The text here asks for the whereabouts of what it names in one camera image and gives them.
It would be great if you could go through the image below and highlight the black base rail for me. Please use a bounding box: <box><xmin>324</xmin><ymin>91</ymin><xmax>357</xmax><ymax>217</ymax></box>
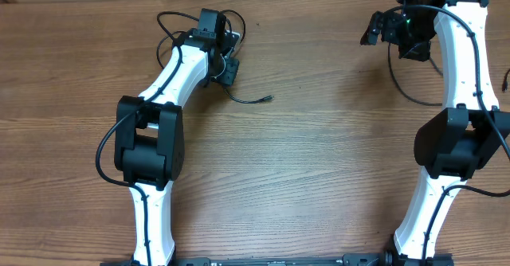
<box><xmin>99</xmin><ymin>253</ymin><xmax>455</xmax><ymax>266</ymax></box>

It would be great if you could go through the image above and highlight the black usb cable short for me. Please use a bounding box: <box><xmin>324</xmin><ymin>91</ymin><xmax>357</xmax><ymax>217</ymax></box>
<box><xmin>155</xmin><ymin>10</ymin><xmax>274</xmax><ymax>104</ymax></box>

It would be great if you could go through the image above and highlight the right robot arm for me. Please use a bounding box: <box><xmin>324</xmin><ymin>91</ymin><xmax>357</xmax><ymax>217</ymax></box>
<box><xmin>343</xmin><ymin>0</ymin><xmax>509</xmax><ymax>265</ymax></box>

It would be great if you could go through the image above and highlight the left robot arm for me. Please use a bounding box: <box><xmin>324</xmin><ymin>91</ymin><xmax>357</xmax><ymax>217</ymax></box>
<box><xmin>110</xmin><ymin>9</ymin><xmax>243</xmax><ymax>265</ymax></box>

